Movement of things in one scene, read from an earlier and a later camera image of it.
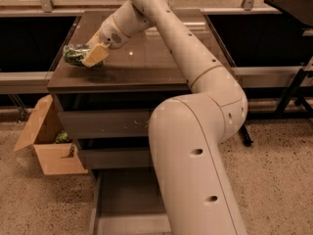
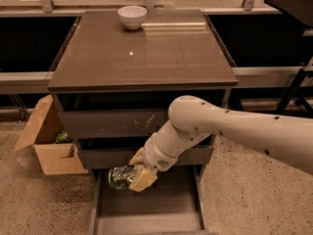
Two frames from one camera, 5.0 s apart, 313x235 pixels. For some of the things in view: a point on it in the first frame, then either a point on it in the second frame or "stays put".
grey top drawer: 109,122 stays put
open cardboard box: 41,131 stays put
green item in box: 62,136 stays put
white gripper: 109,34 → 154,156
